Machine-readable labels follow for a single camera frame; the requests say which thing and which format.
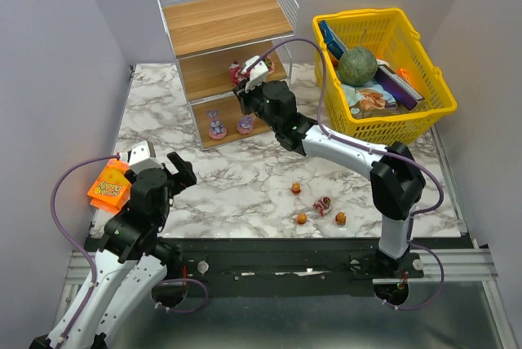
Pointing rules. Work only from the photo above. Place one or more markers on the small orange box in basket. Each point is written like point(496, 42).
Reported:
point(404, 75)

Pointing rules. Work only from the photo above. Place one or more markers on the orange sponge box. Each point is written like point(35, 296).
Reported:
point(111, 191)

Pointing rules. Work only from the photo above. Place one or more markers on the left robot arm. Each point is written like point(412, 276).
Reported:
point(131, 259)

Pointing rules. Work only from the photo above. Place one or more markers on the pink bear toy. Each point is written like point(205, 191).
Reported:
point(236, 74)

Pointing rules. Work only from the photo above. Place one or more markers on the purple bunny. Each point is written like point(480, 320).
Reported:
point(217, 130)
point(245, 125)

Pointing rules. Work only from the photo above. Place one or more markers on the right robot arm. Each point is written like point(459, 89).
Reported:
point(395, 179)

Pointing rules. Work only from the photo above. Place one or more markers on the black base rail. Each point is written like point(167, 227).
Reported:
point(265, 268)

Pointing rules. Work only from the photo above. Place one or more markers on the orange burger toy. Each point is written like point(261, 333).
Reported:
point(300, 219)

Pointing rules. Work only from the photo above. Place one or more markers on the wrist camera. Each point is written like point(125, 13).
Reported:
point(140, 157)
point(256, 71)

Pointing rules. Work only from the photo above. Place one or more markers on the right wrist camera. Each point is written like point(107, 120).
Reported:
point(256, 71)

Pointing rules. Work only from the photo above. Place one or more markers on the yellow plastic basket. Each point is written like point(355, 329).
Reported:
point(389, 34)

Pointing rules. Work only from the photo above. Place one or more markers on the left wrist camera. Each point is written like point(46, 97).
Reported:
point(140, 157)

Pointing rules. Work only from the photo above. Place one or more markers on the pink strawberry cake toy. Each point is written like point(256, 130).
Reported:
point(269, 64)

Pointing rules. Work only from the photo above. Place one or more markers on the small orange bear toy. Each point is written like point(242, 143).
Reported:
point(296, 188)

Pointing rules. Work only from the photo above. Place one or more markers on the white wire wooden shelf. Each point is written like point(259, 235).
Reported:
point(206, 36)

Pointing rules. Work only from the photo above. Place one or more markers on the green melon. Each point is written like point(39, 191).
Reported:
point(357, 66)

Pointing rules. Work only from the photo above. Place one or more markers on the red white cake toy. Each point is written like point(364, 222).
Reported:
point(322, 205)

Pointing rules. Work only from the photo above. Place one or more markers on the blue book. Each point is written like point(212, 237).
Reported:
point(333, 42)

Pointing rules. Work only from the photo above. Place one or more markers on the purple box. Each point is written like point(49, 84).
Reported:
point(400, 89)

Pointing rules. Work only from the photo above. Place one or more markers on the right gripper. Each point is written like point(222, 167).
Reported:
point(245, 96)

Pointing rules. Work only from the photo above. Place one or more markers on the orange duck toy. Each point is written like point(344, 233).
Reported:
point(340, 219)

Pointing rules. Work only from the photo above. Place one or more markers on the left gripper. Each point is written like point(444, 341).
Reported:
point(172, 175)

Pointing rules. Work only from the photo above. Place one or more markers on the snack bag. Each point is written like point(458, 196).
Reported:
point(371, 100)

